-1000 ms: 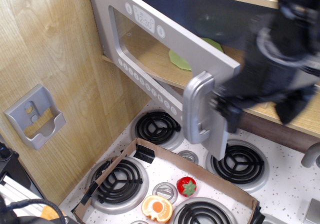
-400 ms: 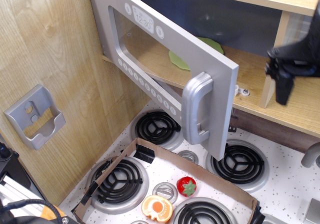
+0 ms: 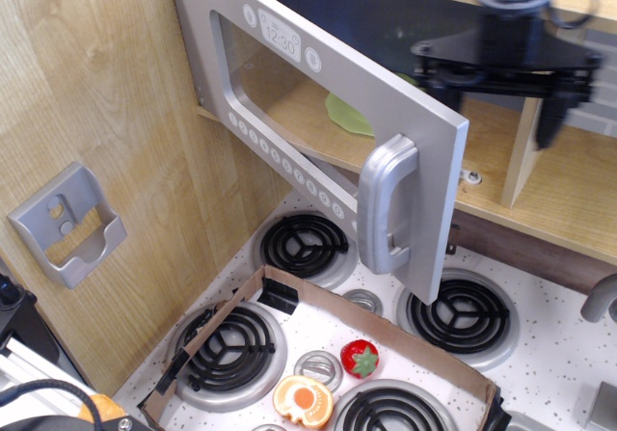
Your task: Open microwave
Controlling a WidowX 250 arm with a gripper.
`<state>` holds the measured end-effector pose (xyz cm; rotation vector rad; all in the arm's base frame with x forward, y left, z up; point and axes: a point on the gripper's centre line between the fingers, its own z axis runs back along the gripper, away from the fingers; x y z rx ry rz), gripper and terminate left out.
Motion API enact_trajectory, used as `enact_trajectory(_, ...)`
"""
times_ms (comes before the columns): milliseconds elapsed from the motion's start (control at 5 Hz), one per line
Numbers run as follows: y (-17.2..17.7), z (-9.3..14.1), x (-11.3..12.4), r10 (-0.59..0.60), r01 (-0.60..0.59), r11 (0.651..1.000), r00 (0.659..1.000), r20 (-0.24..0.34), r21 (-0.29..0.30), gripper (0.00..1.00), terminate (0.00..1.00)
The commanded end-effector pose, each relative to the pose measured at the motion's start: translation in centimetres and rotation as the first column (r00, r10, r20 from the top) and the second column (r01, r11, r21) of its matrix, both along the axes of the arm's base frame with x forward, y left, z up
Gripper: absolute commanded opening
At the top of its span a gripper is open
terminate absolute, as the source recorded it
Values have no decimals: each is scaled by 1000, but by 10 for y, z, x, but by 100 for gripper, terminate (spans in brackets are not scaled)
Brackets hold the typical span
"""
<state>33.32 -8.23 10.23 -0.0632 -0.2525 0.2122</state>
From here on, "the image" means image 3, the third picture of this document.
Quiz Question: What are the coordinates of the aluminium rail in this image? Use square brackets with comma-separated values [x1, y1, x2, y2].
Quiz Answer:
[1, 338, 94, 425]

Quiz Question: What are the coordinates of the back left black burner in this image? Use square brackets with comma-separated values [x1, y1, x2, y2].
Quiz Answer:
[257, 213, 350, 279]

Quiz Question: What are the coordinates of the red toy strawberry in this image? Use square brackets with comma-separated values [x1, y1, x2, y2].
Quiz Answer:
[339, 339, 380, 379]

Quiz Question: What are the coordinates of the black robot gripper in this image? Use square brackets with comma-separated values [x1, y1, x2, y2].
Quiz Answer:
[412, 13, 603, 149]

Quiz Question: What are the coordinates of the orange toy fruit half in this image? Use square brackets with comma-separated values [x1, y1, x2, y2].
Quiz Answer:
[273, 375, 335, 429]

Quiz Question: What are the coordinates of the black round base with screw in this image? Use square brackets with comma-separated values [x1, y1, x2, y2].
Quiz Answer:
[1, 416, 150, 431]

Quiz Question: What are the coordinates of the silver stove knob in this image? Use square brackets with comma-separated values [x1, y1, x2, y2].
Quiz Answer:
[293, 350, 343, 392]
[343, 289, 383, 316]

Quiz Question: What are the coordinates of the black cable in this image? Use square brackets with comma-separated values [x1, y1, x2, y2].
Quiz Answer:
[0, 378, 105, 431]

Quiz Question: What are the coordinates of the black burner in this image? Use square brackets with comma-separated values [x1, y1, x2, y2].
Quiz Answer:
[182, 303, 284, 396]
[257, 213, 350, 279]
[402, 277, 512, 355]
[336, 387, 447, 431]

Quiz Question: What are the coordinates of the green plate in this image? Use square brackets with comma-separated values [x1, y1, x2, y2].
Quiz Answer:
[324, 72, 425, 138]

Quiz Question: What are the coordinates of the orange toy piece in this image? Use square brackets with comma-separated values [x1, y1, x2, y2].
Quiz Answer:
[77, 393, 126, 423]

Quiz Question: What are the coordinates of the back right black burner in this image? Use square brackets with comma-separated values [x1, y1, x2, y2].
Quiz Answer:
[402, 277, 512, 355]

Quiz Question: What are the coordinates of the black device at left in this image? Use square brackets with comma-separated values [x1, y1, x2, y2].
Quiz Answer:
[1, 275, 60, 364]

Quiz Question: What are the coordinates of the small metal spatula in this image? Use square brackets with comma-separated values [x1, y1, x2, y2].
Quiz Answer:
[445, 223, 460, 256]

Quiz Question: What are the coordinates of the silver toy microwave door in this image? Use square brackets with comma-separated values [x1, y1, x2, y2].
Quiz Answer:
[174, 0, 469, 304]

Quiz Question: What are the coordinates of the front left black burner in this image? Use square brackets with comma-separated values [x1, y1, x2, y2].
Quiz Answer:
[182, 303, 284, 396]

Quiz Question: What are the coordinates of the cardboard barrier strip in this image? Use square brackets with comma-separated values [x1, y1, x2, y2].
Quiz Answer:
[139, 266, 511, 430]

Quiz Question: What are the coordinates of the middle silver stove knob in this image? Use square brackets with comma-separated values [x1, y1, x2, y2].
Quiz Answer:
[343, 289, 383, 316]

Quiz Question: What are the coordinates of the grey faucet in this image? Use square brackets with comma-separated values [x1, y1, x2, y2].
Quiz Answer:
[580, 274, 617, 323]

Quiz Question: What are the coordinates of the lower silver stove knob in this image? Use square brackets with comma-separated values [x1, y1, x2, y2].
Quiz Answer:
[293, 350, 343, 392]

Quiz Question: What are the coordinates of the grey wall phone holder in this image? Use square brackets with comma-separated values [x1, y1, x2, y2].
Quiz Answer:
[8, 162, 127, 289]

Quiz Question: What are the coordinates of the front right black burner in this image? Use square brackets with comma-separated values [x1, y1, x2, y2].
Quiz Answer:
[336, 387, 447, 431]

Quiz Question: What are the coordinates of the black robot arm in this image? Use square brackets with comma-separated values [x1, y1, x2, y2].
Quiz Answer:
[412, 0, 604, 149]

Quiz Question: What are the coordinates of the white door latch clip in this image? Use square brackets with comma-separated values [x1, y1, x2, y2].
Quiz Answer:
[460, 169, 483, 186]

